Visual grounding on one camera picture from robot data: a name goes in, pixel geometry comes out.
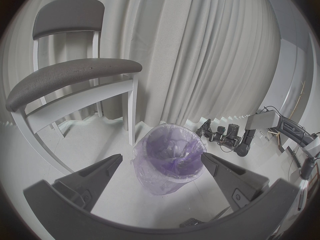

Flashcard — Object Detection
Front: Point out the black plastic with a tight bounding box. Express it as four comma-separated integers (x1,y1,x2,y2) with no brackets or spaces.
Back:
196,118,213,137

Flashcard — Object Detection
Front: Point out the white trash bin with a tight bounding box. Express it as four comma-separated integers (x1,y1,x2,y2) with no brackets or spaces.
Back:
136,124,205,195

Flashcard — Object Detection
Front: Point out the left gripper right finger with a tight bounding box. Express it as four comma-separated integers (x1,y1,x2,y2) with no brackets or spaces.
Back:
201,153,270,212

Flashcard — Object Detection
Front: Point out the grey white chair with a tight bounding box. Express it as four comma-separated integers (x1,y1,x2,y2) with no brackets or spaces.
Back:
5,0,143,175

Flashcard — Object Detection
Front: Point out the white curtain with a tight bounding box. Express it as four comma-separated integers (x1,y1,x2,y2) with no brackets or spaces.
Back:
0,0,282,127

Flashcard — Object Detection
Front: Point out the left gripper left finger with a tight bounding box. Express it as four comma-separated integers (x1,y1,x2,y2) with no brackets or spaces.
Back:
53,153,123,213

